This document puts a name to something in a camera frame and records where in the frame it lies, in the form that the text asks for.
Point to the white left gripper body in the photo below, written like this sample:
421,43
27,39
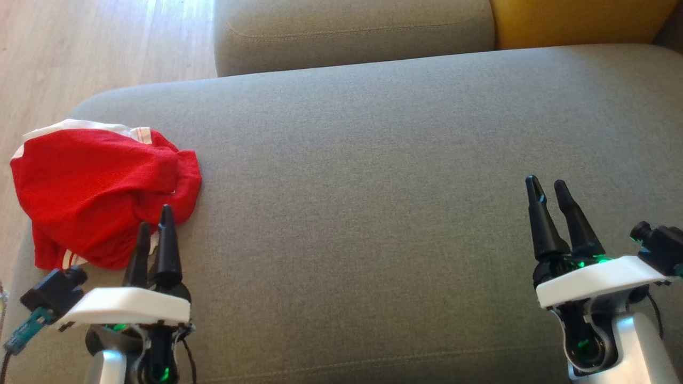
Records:
128,306

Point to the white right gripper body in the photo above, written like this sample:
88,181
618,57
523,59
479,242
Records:
592,280

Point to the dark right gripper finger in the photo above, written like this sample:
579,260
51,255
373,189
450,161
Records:
579,226
541,224

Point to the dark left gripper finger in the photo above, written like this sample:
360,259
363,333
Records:
167,250
140,261

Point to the red garment with white trim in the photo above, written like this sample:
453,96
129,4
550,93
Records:
90,192

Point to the large grey sofa seat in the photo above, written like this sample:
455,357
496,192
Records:
373,186

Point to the yellow sofa cushion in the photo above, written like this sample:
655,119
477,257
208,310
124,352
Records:
576,21

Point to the light grey sofa cushion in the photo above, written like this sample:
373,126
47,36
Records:
352,32

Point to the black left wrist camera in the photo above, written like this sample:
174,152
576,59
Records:
53,290

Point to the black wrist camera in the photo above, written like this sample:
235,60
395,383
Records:
53,290
661,245

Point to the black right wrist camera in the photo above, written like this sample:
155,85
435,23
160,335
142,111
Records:
661,245

